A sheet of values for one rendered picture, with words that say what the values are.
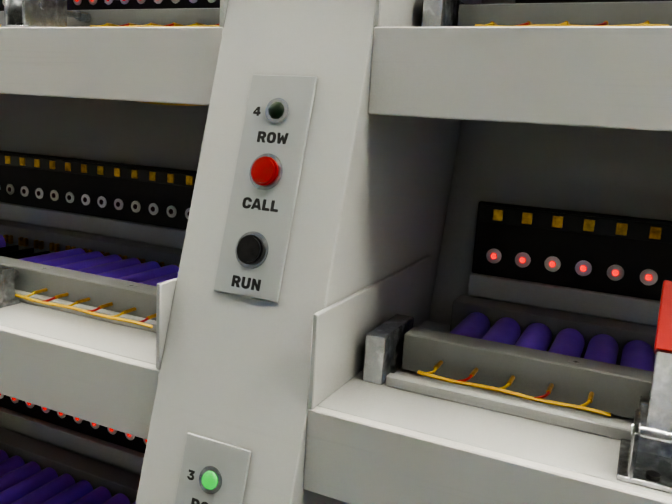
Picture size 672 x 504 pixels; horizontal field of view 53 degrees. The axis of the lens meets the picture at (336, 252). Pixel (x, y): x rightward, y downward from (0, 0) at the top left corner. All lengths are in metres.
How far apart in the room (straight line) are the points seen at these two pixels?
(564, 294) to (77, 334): 0.33
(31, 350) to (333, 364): 0.20
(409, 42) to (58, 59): 0.24
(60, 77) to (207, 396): 0.24
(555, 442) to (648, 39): 0.19
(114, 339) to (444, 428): 0.22
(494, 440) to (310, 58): 0.22
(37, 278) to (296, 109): 0.25
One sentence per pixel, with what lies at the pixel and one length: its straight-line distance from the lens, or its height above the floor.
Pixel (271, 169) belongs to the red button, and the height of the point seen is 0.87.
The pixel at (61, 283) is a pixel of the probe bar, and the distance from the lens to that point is 0.52.
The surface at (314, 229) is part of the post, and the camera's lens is 0.35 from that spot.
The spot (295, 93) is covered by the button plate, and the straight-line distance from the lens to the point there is 0.37.
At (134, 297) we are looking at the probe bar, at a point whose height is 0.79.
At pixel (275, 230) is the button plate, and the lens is 0.36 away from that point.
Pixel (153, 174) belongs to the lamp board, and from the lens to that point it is 0.63.
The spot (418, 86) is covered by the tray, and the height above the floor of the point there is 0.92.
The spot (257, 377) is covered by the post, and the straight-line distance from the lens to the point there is 0.36.
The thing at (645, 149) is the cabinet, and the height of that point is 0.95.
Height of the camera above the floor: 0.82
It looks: 3 degrees up
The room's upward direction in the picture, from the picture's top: 10 degrees clockwise
